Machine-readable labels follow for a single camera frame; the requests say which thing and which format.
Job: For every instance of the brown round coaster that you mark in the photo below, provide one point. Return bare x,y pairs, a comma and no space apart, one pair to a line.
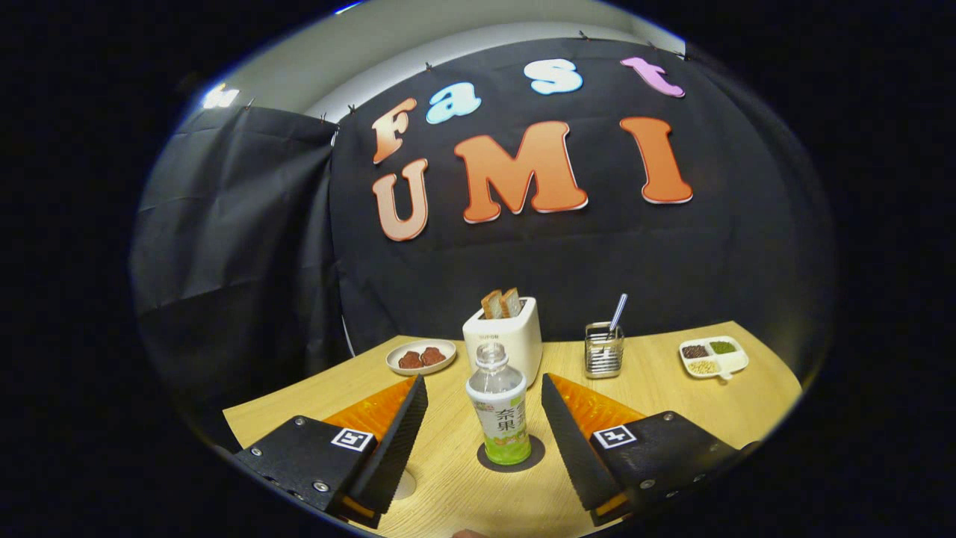
538,452

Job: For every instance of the white divided bean dish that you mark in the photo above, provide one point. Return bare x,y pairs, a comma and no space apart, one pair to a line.
713,357

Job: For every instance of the white oval plate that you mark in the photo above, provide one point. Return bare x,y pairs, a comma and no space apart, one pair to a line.
420,369

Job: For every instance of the wooden table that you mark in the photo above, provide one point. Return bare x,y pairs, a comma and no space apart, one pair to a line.
672,403

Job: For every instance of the small ceiling light panel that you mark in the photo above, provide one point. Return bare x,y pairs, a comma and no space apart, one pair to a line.
220,97

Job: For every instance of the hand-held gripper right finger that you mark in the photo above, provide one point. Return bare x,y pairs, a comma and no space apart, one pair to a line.
571,448

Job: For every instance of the red-brown snack piece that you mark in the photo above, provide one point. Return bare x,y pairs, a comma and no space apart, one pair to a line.
409,360
432,356

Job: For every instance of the pale drinking straw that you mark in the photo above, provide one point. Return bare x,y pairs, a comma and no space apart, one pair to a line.
619,310

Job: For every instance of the toast bread slice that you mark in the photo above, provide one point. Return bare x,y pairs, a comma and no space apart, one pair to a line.
511,302
491,305

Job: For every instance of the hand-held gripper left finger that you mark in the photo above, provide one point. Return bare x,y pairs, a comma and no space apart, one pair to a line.
396,448

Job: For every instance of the white toaster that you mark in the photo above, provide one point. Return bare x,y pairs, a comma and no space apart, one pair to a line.
515,336

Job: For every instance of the white green juice bottle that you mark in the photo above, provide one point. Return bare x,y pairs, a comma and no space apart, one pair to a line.
500,418

